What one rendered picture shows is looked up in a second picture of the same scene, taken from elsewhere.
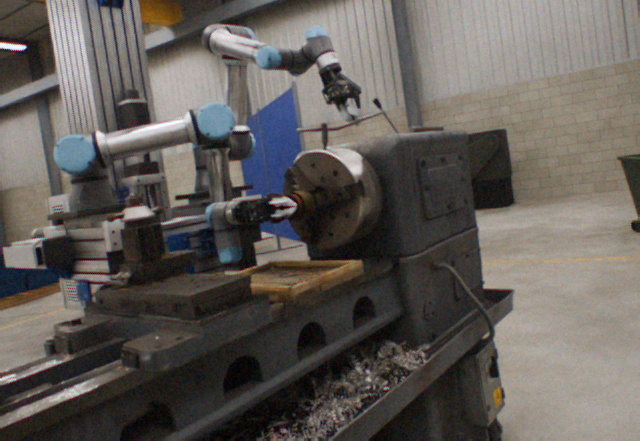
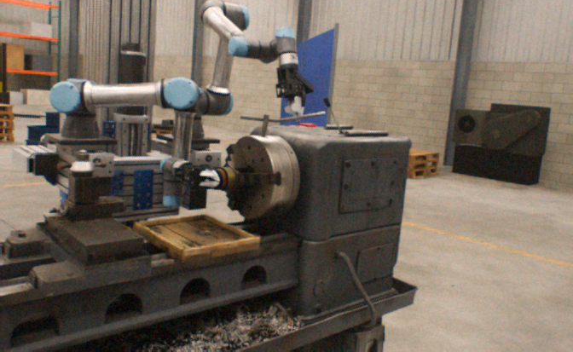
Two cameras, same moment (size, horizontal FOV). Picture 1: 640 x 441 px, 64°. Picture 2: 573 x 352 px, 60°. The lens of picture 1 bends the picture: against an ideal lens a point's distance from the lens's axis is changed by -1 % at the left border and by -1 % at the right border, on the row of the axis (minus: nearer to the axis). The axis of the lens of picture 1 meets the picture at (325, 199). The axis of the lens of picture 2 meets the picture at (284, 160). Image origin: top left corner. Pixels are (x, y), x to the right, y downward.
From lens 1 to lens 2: 52 cm
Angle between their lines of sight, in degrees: 11
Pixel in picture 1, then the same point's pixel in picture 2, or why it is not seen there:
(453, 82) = (511, 48)
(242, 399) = (119, 324)
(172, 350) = (58, 283)
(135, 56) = (146, 13)
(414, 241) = (317, 230)
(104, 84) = (113, 34)
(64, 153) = (56, 95)
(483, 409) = not seen: outside the picture
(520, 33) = not seen: outside the picture
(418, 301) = (309, 279)
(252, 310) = (134, 265)
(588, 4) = not seen: outside the picture
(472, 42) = (542, 10)
